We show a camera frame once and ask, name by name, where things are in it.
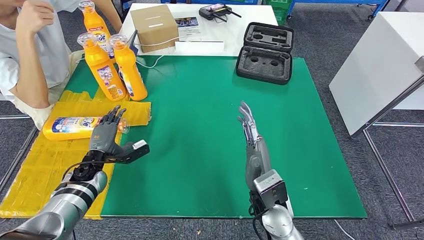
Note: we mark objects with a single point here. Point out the person's right hand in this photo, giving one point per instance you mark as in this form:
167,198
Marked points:
34,15

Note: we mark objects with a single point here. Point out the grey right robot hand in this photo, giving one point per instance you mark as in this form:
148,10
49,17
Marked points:
256,159

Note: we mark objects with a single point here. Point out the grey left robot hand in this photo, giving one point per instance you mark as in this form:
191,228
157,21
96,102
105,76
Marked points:
104,139

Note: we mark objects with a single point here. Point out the orange detergent bottle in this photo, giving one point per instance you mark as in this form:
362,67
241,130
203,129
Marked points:
104,76
66,127
132,76
96,26

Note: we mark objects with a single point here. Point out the person's left forearm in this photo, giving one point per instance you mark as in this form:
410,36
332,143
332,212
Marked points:
111,15

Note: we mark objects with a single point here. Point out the person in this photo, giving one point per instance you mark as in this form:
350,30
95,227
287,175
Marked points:
20,59

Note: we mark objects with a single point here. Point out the yellow taped cardboard sheet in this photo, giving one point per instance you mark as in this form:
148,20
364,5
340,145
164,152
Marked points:
39,165

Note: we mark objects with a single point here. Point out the black foam-lined case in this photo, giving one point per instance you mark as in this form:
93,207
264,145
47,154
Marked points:
264,64

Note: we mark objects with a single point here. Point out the tablet in blue case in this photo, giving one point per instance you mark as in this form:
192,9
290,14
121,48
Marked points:
133,41

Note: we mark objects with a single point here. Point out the brown cardboard box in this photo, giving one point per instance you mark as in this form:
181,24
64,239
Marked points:
154,28

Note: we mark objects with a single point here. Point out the white flat box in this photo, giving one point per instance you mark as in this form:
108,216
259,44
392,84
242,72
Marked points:
198,48

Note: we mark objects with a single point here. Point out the printed leaflet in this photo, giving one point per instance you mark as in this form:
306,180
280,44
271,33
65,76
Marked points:
187,23

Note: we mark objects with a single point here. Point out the white tilted table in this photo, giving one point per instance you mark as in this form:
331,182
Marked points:
372,68

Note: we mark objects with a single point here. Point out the green plastic crate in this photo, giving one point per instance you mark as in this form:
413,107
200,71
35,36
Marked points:
280,13

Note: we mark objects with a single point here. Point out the blue metal rack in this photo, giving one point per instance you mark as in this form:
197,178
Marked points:
290,9

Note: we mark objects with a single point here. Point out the black remote controller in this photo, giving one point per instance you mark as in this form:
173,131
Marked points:
212,11

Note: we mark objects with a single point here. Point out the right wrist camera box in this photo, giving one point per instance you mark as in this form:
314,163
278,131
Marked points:
270,187

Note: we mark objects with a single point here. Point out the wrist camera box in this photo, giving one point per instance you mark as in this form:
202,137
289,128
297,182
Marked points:
137,150
270,187

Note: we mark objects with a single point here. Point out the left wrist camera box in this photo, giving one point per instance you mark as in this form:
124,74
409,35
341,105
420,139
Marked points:
137,150

